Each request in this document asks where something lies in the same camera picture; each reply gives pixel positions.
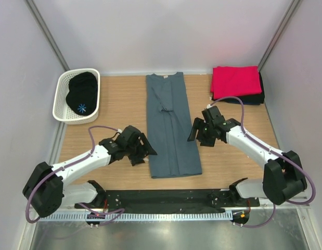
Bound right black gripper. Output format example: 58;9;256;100
187;117;216;147

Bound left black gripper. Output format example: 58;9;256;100
125;133;156;166

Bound blue-grey t shirt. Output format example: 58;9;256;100
146;72;202;179

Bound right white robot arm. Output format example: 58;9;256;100
187;106;307;206

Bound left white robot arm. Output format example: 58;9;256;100
22;126;157;218

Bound folded red t shirt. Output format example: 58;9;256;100
210;66;262;99

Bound folded navy t shirt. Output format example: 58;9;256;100
243;102;261;106

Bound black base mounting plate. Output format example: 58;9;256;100
86;189;260;214

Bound folded black t shirt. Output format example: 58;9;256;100
211;72;265;104

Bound black t shirt in basket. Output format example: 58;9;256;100
66;72;98;116

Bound white perforated plastic basket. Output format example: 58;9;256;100
53;68;100;125

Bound aluminium frame rail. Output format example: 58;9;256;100
259;196;308;208

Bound white slotted cable duct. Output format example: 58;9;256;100
40;210;233;222

